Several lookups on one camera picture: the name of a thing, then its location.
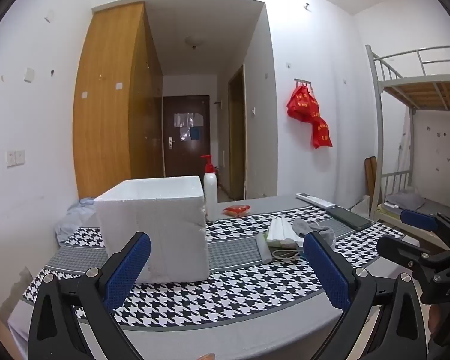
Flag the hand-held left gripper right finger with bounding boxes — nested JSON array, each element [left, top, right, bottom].
[[303, 230, 428, 360]]

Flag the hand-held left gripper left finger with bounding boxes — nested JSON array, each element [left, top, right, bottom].
[[29, 231, 152, 360]]

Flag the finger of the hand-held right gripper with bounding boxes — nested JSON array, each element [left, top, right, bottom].
[[376, 235, 437, 272], [400, 209, 450, 250]]

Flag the pleated face masks stack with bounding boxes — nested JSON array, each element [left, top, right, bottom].
[[266, 217, 304, 260]]

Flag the white foam box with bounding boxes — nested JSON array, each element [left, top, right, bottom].
[[94, 175, 210, 284]]

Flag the grey folded bedding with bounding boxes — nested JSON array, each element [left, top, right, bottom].
[[383, 191, 426, 211]]

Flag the grey cloth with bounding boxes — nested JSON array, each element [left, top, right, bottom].
[[292, 217, 337, 248]]

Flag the white bag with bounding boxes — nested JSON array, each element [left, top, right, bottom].
[[350, 195, 372, 219]]

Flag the wooden boards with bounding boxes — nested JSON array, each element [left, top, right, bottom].
[[364, 156, 379, 211]]

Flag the white remote control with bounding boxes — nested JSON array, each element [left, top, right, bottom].
[[296, 192, 337, 209]]

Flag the light blue crumpled fabric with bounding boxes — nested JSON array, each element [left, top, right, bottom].
[[55, 197, 98, 244]]

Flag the white hanging cloth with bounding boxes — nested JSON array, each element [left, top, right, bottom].
[[397, 107, 415, 188]]

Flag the houndstooth tablecloth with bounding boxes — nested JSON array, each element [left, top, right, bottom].
[[7, 193, 409, 360]]

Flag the white lotion pump bottle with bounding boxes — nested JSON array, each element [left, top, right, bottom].
[[200, 155, 218, 222]]

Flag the red snack packet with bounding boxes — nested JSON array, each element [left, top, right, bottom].
[[222, 205, 251, 217]]

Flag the dark brown entrance door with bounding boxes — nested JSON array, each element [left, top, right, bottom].
[[162, 95, 211, 179]]

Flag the metal bunk bed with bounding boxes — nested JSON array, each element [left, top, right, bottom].
[[365, 44, 450, 250]]

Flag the red plastic bag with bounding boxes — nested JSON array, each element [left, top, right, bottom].
[[287, 84, 320, 122], [310, 116, 333, 149]]

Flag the wooden wardrobe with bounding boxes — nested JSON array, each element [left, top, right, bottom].
[[72, 2, 164, 199]]

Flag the papers on door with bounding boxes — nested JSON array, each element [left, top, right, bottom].
[[174, 112, 204, 140]]

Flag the wooden side door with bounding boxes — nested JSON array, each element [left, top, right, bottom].
[[228, 64, 247, 201]]

